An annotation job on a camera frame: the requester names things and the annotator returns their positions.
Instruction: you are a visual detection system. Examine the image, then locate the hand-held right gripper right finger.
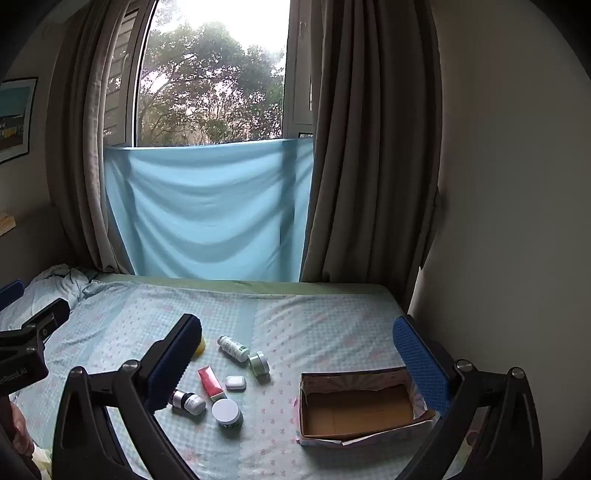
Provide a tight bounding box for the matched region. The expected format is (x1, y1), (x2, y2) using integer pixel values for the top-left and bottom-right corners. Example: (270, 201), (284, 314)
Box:
(392, 315), (543, 480)

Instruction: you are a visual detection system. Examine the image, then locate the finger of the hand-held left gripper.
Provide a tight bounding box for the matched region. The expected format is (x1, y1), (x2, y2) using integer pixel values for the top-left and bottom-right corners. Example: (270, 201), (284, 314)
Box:
(0, 298), (71, 346)
(0, 280), (25, 311)

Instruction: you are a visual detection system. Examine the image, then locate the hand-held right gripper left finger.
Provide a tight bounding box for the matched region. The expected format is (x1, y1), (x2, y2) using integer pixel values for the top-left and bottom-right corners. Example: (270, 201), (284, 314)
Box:
(52, 313), (204, 480)

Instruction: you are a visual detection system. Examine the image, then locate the white bottle dark cap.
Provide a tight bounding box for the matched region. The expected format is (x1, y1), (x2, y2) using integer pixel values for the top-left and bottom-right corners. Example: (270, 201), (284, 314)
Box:
(170, 390), (206, 417)

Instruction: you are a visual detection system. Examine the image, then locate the red tube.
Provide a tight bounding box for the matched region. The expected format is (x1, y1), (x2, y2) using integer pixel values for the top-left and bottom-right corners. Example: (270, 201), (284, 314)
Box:
(197, 366), (227, 400)

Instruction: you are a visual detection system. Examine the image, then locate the white bottle green label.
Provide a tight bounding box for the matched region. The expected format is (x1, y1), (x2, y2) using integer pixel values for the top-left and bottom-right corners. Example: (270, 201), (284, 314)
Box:
(218, 335), (250, 363)

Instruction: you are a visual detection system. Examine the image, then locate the white lid jar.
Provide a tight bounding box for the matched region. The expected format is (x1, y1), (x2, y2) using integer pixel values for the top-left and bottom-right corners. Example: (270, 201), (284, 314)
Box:
(212, 398), (244, 428)

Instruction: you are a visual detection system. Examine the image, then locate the cardboard box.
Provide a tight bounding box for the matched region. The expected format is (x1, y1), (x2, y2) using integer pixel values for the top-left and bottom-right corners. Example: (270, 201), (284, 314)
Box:
(295, 367), (437, 449)

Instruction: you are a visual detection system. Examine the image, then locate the green cream jar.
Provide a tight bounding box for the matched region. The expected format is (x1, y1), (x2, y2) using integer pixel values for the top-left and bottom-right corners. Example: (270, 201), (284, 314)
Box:
(248, 351), (271, 380)

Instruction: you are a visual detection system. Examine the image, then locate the person's left hand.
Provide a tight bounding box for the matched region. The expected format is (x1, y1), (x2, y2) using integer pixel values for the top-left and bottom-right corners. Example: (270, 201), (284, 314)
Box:
(8, 400), (36, 457)

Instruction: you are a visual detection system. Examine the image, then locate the crumpled blanket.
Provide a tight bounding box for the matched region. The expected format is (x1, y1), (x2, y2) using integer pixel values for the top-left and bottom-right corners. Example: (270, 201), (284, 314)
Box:
(0, 264), (101, 326)

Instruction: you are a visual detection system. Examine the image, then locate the checked floral bed sheet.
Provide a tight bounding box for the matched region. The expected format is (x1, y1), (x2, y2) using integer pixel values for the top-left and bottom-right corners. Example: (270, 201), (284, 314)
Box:
(0, 276), (467, 480)

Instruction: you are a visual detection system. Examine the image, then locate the light blue cloth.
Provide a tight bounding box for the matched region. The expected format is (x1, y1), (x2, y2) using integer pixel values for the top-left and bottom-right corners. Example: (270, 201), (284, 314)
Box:
(104, 137), (315, 283)

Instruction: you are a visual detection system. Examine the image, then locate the grey curtain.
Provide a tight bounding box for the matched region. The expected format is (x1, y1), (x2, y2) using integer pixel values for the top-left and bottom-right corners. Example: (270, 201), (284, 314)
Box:
(299, 0), (445, 317)
(45, 0), (155, 274)

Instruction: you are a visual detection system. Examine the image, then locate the window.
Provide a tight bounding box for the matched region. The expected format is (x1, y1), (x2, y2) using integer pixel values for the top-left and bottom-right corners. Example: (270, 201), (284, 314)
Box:
(102, 0), (318, 149)

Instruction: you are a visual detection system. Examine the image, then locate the wall poster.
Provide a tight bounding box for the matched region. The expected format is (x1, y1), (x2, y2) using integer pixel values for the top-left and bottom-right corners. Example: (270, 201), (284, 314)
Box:
(0, 76), (39, 165)

